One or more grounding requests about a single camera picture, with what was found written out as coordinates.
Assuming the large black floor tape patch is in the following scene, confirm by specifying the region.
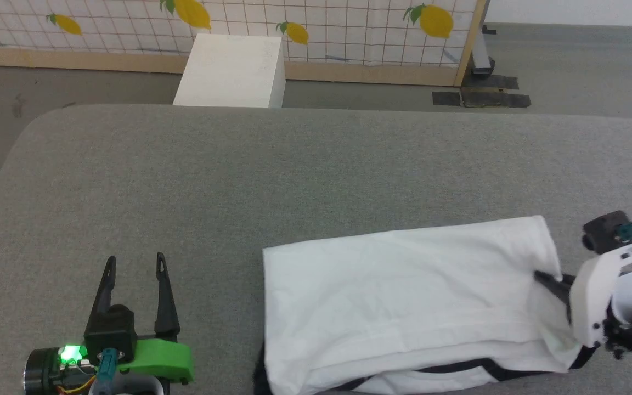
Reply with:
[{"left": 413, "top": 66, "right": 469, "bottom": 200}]
[{"left": 461, "top": 89, "right": 532, "bottom": 109}]

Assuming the grey fabric sofa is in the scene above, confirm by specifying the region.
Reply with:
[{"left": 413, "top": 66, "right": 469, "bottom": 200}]
[{"left": 0, "top": 104, "right": 632, "bottom": 395}]

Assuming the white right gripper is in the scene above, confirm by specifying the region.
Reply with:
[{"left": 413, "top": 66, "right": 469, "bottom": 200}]
[{"left": 534, "top": 244, "right": 632, "bottom": 349}]

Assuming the lemon print grid partition panel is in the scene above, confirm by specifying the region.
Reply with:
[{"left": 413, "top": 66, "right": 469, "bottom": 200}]
[{"left": 0, "top": 0, "right": 488, "bottom": 87}]

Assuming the white shirt with black sleeves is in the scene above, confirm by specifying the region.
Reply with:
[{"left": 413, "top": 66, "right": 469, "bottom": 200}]
[{"left": 253, "top": 215, "right": 596, "bottom": 395}]

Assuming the grey metal panel foot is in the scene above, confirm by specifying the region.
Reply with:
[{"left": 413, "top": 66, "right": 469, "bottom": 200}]
[{"left": 470, "top": 25, "right": 496, "bottom": 76}]

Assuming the plain white board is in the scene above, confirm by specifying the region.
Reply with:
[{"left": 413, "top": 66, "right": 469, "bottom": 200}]
[{"left": 486, "top": 0, "right": 632, "bottom": 27}]

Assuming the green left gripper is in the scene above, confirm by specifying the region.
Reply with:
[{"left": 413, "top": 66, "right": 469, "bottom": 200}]
[{"left": 84, "top": 252, "right": 195, "bottom": 383}]

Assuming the white rectangular box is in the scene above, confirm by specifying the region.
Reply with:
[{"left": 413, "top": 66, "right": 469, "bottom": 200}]
[{"left": 172, "top": 34, "right": 286, "bottom": 109}]

